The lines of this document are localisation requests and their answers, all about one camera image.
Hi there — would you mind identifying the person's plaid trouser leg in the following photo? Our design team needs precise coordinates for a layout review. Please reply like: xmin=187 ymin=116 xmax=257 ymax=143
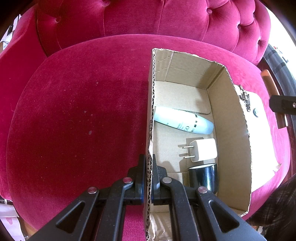
xmin=248 ymin=178 xmax=296 ymax=232

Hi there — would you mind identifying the cardboard box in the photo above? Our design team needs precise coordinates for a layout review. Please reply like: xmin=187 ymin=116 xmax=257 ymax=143
xmin=143 ymin=47 xmax=253 ymax=241

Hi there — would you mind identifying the dark wooden bed frame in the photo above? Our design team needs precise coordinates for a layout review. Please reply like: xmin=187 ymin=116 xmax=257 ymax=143
xmin=261 ymin=70 xmax=287 ymax=129

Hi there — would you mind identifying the carabiner keychain with charms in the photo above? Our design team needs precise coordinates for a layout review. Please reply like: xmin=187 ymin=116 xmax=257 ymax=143
xmin=238 ymin=85 xmax=253 ymax=113

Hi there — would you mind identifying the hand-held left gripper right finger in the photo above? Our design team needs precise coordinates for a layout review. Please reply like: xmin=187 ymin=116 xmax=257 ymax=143
xmin=151 ymin=155 xmax=266 ymax=241

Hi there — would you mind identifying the black round container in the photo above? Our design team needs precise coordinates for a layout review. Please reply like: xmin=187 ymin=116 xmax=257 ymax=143
xmin=188 ymin=163 xmax=218 ymax=194

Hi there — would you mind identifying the white bag with pink print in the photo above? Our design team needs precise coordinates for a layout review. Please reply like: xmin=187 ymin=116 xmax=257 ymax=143
xmin=0 ymin=202 xmax=26 ymax=241

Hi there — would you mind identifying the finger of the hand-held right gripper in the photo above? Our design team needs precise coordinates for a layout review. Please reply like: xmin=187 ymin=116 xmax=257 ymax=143
xmin=269 ymin=95 xmax=296 ymax=114

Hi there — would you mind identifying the light blue bottle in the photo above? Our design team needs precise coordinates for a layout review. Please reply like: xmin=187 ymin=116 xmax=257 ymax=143
xmin=154 ymin=107 xmax=214 ymax=135

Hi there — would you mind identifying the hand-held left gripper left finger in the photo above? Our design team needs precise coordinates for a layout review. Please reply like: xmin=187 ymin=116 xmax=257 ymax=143
xmin=29 ymin=154 xmax=147 ymax=241

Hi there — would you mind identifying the white charger plug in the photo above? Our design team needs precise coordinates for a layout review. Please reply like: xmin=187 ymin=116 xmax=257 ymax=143
xmin=178 ymin=138 xmax=218 ymax=162

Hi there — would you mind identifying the red velvet tufted sofa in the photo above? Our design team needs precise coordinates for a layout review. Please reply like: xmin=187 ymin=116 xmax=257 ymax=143
xmin=0 ymin=0 xmax=294 ymax=241

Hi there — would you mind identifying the grey plaid bed blanket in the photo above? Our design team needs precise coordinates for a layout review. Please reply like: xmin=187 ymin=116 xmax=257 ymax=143
xmin=261 ymin=44 xmax=296 ymax=98

